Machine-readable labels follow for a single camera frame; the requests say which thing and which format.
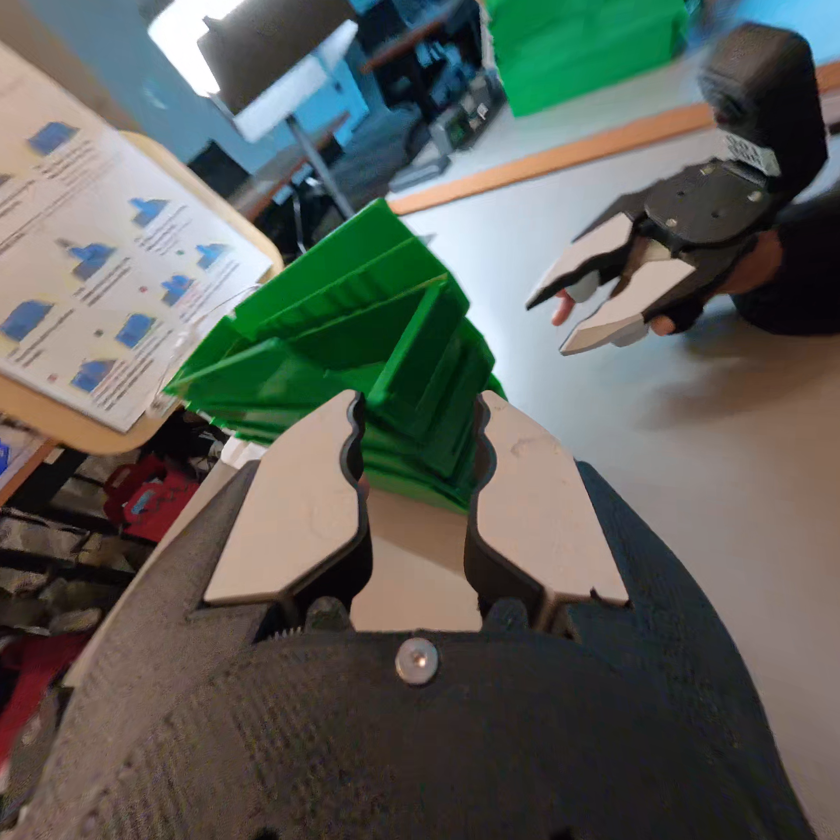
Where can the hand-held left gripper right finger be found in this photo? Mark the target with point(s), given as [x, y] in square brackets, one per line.
[544, 525]

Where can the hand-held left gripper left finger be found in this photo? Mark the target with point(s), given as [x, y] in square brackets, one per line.
[289, 518]

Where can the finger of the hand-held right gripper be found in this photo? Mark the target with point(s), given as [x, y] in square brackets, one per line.
[643, 295]
[590, 253]

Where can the person's right forearm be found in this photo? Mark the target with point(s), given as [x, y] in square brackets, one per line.
[800, 275]

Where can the grey desk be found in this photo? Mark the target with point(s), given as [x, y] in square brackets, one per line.
[656, 492]

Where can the red tool bag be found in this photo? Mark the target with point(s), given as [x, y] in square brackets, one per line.
[157, 505]

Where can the stack of green crates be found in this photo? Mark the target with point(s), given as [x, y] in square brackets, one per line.
[577, 52]

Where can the instruction sheet on board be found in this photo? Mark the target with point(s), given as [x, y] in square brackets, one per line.
[79, 438]

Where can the red fabric bag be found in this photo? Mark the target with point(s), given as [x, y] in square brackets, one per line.
[39, 689]

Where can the printed instruction sheet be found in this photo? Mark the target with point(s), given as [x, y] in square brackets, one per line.
[98, 197]

